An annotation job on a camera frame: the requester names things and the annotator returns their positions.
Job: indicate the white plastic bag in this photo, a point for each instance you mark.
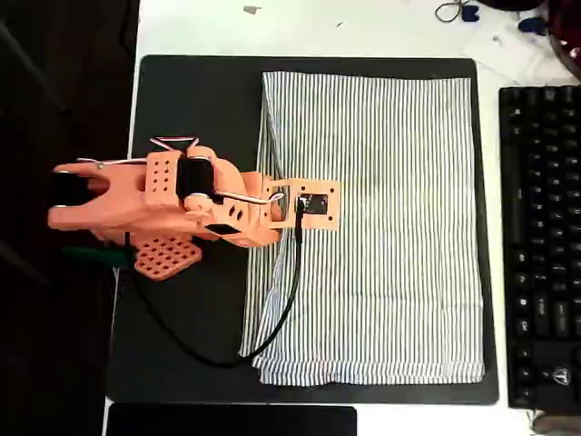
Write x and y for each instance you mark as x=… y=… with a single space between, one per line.
x=508 y=54

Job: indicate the brown rounded object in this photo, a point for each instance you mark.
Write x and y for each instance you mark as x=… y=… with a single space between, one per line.
x=551 y=424

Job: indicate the grey metal chair leg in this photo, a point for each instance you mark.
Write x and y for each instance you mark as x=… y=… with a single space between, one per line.
x=25 y=265
x=32 y=63

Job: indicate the dark red round object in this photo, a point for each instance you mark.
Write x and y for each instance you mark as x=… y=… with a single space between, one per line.
x=567 y=32

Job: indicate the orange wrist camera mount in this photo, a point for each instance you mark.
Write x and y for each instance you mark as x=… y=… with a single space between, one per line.
x=333 y=218

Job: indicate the black desk mat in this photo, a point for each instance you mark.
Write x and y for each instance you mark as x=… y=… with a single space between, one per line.
x=181 y=327

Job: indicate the small blue clip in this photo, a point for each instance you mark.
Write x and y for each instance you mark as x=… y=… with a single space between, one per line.
x=533 y=25
x=471 y=14

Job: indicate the striped white cloth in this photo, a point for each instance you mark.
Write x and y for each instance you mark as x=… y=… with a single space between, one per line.
x=386 y=281

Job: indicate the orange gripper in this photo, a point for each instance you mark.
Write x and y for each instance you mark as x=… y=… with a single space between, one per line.
x=262 y=237

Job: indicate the black round object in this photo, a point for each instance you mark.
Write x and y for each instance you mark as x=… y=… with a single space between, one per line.
x=508 y=3

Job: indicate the black camera board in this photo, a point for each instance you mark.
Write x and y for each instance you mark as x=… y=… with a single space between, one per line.
x=314 y=203

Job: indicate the black keyboard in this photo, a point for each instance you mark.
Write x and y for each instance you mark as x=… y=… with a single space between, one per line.
x=544 y=227

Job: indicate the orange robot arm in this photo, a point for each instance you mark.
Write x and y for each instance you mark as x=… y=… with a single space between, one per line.
x=127 y=191

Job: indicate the orange perforated base plate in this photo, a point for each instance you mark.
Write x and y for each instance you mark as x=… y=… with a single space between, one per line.
x=163 y=263

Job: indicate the green table clamp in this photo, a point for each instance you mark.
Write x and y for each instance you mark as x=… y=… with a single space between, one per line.
x=104 y=255

